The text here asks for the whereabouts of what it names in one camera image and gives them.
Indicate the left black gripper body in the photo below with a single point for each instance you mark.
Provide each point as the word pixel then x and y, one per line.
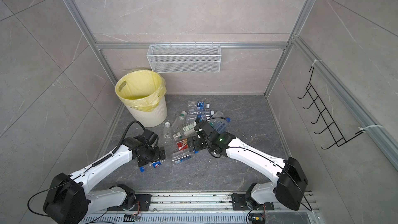
pixel 153 155

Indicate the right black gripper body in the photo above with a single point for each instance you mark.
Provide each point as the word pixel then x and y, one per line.
pixel 199 143

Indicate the Pepsi bottle blue cap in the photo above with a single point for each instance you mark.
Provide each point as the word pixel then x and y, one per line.
pixel 150 166

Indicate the clear bottle red blue label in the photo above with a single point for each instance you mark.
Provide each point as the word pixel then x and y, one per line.
pixel 181 156

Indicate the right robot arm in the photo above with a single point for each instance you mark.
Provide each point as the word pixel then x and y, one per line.
pixel 287 180

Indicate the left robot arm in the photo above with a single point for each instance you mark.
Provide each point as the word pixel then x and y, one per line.
pixel 72 197

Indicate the white ribbed trash bin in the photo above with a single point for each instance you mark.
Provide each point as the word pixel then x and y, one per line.
pixel 151 119

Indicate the yellow plastic bin liner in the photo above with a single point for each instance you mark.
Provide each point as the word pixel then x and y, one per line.
pixel 141 90

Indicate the soda water bottle blue cap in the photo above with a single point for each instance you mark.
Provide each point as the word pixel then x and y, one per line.
pixel 221 125

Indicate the slim clear bottle white cap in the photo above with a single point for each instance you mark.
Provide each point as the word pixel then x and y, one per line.
pixel 167 135

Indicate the clear bottle white printed label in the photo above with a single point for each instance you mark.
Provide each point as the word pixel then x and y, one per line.
pixel 185 132

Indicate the Pocari Sweat clear bottle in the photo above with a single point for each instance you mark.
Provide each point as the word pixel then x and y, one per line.
pixel 193 118

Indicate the red yellow label bottle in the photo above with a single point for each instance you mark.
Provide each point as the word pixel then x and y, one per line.
pixel 183 144

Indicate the clear crushed bottle blue cap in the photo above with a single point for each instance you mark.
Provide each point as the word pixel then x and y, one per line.
pixel 201 112

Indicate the clear bottle blue label top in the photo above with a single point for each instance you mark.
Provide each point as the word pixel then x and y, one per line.
pixel 198 105

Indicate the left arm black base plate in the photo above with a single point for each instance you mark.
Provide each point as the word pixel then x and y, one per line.
pixel 141 202

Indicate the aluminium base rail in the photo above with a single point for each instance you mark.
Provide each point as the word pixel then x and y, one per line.
pixel 207 208

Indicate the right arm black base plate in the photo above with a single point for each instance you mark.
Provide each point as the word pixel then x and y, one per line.
pixel 241 202

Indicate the white wire mesh basket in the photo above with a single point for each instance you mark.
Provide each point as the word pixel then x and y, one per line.
pixel 188 58

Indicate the black wire hook rack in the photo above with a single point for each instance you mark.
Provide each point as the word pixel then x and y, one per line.
pixel 324 116

